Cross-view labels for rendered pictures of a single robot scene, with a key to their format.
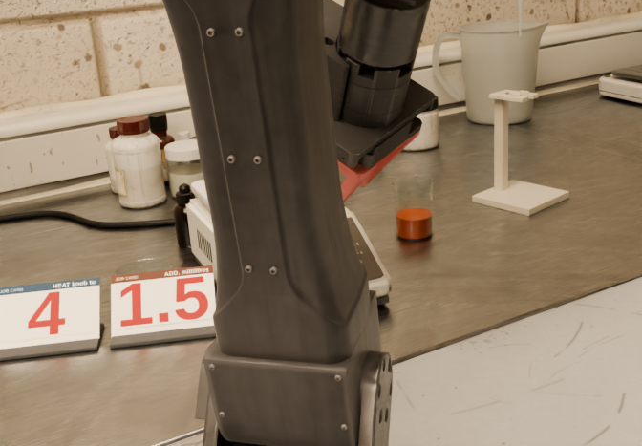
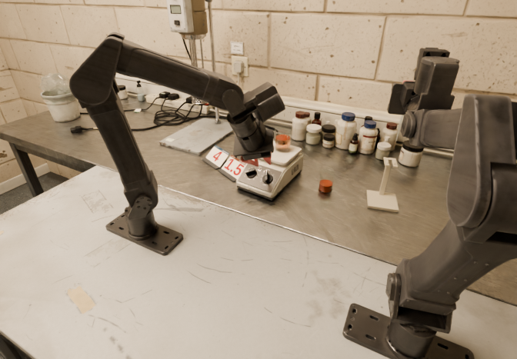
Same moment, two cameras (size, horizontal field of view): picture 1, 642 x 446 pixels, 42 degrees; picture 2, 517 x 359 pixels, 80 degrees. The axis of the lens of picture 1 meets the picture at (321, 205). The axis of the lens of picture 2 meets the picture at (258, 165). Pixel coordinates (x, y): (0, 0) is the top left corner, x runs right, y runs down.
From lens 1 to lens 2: 0.69 m
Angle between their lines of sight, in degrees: 51
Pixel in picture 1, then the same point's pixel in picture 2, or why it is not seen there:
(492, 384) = (241, 233)
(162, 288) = (236, 164)
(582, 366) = (262, 247)
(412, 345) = (251, 213)
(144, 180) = (295, 132)
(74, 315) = (220, 159)
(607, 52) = not seen: outside the picture
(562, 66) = not seen: outside the picture
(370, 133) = (243, 151)
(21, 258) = not seen: hidden behind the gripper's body
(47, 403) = (191, 174)
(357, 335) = (132, 188)
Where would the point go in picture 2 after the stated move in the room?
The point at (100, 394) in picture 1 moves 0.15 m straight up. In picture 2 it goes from (198, 178) to (194, 135)
